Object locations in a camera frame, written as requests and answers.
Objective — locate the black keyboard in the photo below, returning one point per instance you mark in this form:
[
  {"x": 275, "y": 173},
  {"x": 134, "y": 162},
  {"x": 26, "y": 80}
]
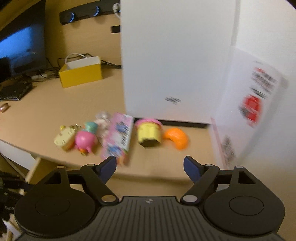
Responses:
[{"x": 13, "y": 91}]

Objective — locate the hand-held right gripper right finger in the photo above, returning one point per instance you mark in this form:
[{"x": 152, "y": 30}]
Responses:
[{"x": 192, "y": 169}]

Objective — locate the narrow white drawer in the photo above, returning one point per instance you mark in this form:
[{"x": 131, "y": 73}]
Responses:
[{"x": 16, "y": 155}]

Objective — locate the orange plastic toy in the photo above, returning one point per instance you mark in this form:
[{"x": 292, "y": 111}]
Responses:
[{"x": 177, "y": 138}]

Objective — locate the yellow cardboard box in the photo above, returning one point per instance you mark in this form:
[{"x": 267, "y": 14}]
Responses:
[{"x": 81, "y": 75}]

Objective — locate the black computer monitor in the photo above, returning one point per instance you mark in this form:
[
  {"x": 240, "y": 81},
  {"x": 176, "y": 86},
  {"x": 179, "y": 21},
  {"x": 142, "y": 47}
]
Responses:
[{"x": 23, "y": 46}]

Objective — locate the small black wall plate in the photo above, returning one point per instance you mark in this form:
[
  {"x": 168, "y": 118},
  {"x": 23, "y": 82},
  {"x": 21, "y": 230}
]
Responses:
[{"x": 115, "y": 29}]

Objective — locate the white computer case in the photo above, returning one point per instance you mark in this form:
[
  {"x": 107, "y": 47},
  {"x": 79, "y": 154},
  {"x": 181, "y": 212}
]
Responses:
[{"x": 173, "y": 58}]

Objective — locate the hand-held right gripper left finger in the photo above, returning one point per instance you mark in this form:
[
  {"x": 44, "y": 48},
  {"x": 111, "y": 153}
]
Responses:
[{"x": 108, "y": 167}]

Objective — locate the cream yellow toy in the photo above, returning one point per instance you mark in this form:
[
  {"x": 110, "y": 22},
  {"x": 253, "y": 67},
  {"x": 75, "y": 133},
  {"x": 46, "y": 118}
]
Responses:
[{"x": 64, "y": 138}]

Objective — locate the yellow cupcake toy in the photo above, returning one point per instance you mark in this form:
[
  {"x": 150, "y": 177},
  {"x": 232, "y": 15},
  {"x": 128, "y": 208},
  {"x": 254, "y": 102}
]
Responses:
[{"x": 149, "y": 133}]

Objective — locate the clear bag with small toy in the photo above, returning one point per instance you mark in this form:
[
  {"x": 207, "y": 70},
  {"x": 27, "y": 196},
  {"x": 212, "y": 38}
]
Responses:
[{"x": 103, "y": 122}]

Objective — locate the black wall socket rail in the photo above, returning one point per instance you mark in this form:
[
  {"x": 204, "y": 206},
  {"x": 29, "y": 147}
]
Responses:
[{"x": 81, "y": 14}]

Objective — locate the small rose gold object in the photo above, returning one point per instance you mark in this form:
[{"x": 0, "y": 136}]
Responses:
[{"x": 4, "y": 108}]

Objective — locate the pink pig toy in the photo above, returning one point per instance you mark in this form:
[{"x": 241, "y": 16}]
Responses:
[{"x": 85, "y": 139}]

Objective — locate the pink blister card pack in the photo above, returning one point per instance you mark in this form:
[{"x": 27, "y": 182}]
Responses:
[{"x": 119, "y": 136}]

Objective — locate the white printed card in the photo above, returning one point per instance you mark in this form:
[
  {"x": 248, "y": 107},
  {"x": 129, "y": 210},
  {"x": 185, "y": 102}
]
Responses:
[{"x": 242, "y": 111}]

